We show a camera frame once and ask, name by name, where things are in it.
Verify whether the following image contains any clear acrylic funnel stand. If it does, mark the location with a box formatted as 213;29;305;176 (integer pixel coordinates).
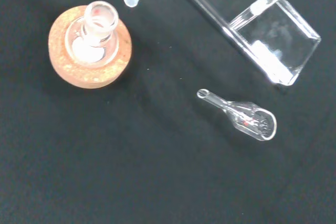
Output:
172;0;322;87

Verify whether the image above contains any glass weighing funnel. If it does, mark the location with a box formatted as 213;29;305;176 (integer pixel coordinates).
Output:
196;88;277;142

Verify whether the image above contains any glass round-bottom flask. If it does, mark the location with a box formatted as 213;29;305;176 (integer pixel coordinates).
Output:
65;1;119;65

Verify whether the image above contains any black cloth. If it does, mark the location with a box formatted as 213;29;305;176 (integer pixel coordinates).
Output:
0;0;336;224

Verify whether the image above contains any cork ring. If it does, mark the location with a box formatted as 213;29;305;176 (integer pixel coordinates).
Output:
48;4;132;90

